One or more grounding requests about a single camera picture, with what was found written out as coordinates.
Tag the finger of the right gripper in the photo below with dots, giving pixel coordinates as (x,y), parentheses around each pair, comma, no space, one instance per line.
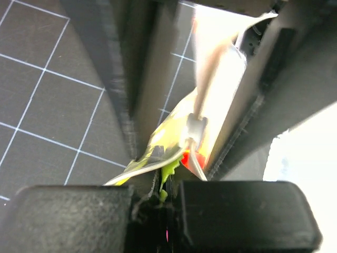
(291,77)
(129,44)

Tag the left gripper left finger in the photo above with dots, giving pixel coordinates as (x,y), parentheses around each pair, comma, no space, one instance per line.
(83,218)

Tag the clear polka dot zip bag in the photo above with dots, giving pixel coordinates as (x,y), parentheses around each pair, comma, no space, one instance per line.
(220,62)

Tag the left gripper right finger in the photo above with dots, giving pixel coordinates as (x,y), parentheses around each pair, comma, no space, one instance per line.
(241,216)

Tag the green celery stalk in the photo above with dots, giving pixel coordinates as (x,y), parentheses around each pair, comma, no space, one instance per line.
(164,152)

